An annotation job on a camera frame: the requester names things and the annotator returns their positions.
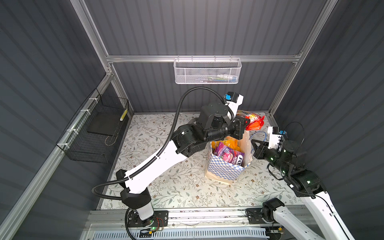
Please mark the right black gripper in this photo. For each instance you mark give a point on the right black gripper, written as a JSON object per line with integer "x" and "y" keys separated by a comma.
{"x": 258, "y": 149}

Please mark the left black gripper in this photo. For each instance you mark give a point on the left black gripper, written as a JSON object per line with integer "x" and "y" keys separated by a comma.
{"x": 236, "y": 125}

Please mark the yellow snack bag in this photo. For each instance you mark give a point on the yellow snack bag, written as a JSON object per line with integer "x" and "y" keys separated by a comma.
{"x": 229, "y": 142}

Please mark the red candy bag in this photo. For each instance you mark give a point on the red candy bag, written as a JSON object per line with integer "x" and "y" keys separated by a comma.
{"x": 256, "y": 120}

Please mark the purple Fox's candy bag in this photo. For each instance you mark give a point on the purple Fox's candy bag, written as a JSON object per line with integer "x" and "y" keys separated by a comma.
{"x": 229, "y": 155}

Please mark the white checkered paper bag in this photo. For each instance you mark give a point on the white checkered paper bag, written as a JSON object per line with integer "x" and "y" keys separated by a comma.
{"x": 223, "y": 172}

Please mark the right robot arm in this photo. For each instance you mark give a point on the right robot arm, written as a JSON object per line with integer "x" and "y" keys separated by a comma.
{"x": 307, "y": 186}

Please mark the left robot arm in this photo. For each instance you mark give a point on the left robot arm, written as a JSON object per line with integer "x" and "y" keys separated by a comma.
{"x": 183, "y": 144}

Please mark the yellow marker pen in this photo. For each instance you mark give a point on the yellow marker pen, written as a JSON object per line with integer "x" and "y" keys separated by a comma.
{"x": 123, "y": 115}

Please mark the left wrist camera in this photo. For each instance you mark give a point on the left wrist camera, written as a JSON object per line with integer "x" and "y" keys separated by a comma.
{"x": 234, "y": 100}

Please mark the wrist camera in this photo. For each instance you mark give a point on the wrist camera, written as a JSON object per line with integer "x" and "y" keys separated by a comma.
{"x": 234, "y": 100}
{"x": 275, "y": 138}

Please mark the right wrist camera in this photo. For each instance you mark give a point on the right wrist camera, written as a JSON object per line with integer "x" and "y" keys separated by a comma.
{"x": 275, "y": 138}

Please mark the white wire wall basket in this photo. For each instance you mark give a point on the white wire wall basket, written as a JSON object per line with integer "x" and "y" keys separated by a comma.
{"x": 210, "y": 71}

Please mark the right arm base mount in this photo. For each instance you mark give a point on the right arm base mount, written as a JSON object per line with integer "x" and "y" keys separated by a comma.
{"x": 255, "y": 215}

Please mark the white ventilated rail cover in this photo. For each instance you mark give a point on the white ventilated rail cover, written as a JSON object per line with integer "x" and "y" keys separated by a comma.
{"x": 204, "y": 233}

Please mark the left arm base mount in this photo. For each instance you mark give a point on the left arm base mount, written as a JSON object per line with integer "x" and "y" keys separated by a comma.
{"x": 159, "y": 219}

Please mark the black wire side basket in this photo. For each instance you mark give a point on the black wire side basket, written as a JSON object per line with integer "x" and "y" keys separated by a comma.
{"x": 97, "y": 133}

